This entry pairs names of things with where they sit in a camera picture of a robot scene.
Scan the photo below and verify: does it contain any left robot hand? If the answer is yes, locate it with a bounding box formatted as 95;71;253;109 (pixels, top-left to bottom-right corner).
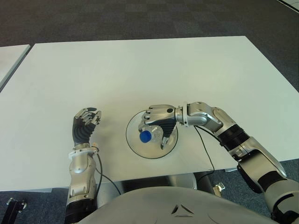
72;107;102;147

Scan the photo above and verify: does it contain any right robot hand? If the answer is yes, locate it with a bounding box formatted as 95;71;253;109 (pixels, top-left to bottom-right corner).
138;104;178;150

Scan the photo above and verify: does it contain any clear water bottle blue cap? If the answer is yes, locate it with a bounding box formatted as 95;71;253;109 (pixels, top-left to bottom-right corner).
139;125;165;144

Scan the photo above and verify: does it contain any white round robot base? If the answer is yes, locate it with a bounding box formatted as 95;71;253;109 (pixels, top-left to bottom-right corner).
163;174;198;190

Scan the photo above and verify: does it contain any white plate black rim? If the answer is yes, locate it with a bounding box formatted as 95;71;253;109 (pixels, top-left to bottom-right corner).
125;110;180;160

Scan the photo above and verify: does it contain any black support column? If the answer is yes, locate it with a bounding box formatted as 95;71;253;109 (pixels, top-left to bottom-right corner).
197;174;214;193

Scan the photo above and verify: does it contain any grey robot torso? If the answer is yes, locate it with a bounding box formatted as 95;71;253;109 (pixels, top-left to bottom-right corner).
77;186;276;224

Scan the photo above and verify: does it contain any white side table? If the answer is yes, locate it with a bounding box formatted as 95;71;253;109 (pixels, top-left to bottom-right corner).
0;44;31;93

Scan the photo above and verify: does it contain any black wheeled stand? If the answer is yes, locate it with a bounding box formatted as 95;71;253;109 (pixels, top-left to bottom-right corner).
0;198;28;224

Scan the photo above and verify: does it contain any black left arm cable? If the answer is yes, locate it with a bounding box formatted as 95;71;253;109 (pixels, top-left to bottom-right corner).
93;153;122;196

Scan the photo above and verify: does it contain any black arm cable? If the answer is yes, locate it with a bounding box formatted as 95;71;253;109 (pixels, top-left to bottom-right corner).
93;153;122;196
195;126;215;177

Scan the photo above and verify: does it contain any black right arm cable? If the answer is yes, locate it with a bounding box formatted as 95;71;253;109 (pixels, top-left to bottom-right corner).
195;126;215;177

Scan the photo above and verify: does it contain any metal floor bracket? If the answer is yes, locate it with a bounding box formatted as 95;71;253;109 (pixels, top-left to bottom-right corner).
214;183;226;197

